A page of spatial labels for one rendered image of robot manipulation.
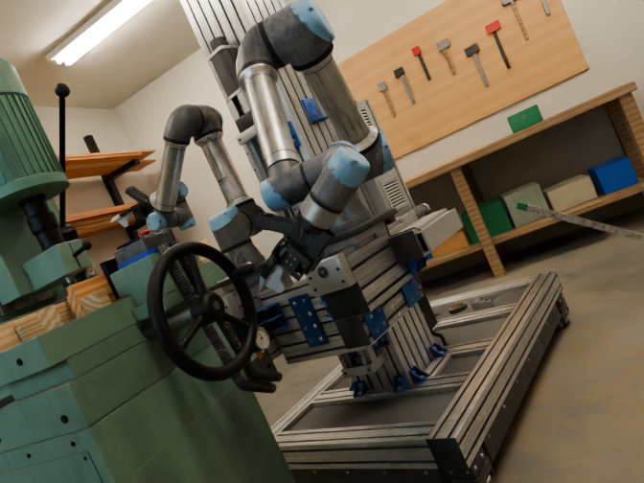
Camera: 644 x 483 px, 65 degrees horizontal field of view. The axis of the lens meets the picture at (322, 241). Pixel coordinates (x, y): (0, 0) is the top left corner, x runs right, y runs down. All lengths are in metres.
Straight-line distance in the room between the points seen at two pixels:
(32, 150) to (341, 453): 1.19
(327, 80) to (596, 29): 3.06
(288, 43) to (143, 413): 0.87
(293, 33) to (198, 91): 3.76
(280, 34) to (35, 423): 0.96
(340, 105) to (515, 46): 2.88
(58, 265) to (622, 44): 3.75
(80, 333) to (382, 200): 1.18
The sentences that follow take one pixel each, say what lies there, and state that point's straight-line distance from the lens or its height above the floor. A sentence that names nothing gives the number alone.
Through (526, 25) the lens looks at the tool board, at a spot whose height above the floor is 1.51.
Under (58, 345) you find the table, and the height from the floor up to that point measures 0.87.
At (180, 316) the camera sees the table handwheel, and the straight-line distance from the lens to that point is 1.08.
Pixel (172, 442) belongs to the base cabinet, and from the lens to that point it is 1.17.
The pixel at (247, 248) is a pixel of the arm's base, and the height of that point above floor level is 0.89.
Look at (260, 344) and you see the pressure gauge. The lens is 1.33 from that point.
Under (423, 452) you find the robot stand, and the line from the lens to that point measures 1.50.
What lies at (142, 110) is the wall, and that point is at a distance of 5.37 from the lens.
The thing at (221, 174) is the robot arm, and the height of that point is 1.18.
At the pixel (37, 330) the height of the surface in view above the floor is 0.91.
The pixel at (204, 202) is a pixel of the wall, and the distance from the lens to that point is 5.02.
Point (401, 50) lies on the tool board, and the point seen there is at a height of 1.80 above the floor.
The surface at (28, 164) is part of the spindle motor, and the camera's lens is 1.27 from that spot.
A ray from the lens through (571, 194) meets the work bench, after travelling 3.70.
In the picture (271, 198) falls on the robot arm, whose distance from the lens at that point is 1.07.
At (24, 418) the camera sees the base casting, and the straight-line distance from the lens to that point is 1.19.
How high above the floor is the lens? 0.89
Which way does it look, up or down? 3 degrees down
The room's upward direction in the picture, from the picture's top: 24 degrees counter-clockwise
